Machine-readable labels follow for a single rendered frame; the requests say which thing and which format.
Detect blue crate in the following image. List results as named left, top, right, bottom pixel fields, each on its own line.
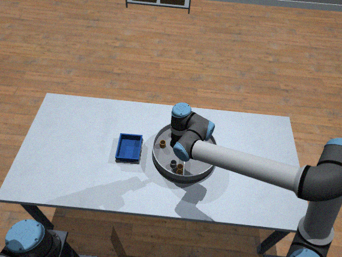
left=115, top=133, right=144, bottom=165

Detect grey turntable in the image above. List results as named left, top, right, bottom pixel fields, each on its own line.
left=152, top=121, right=218, bottom=186

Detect white table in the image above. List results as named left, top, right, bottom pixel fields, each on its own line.
left=0, top=92, right=314, bottom=256

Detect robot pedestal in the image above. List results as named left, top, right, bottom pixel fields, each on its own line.
left=51, top=229, right=80, bottom=257

